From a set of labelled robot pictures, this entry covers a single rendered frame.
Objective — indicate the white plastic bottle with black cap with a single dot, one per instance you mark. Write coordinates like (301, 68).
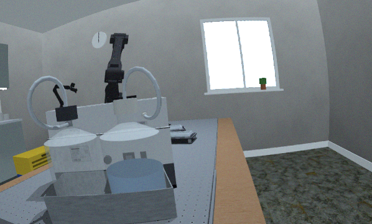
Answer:
(73, 157)

